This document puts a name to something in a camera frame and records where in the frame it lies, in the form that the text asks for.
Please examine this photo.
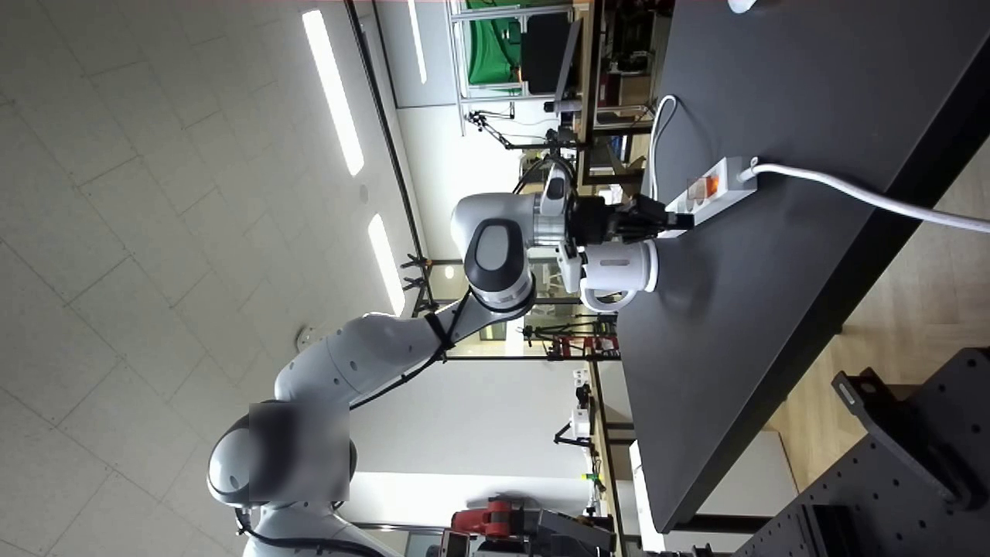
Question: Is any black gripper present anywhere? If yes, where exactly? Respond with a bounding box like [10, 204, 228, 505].
[559, 196, 697, 250]

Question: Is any white extension cord power strip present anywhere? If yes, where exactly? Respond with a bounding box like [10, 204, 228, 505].
[663, 155, 761, 237]

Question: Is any short ceiling light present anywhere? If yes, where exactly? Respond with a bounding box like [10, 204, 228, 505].
[366, 210, 408, 318]

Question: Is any black perforated breadboard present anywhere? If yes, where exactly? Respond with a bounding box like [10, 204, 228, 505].
[733, 345, 990, 557]

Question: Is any red machine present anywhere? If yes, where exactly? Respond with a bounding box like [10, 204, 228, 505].
[448, 498, 532, 546]

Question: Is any long ceiling light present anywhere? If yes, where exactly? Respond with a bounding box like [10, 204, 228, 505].
[299, 6, 370, 180]

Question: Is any thin white cable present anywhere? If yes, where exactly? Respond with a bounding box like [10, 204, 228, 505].
[643, 90, 685, 204]

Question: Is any thick white power strip cable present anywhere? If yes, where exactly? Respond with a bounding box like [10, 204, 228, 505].
[741, 158, 990, 234]

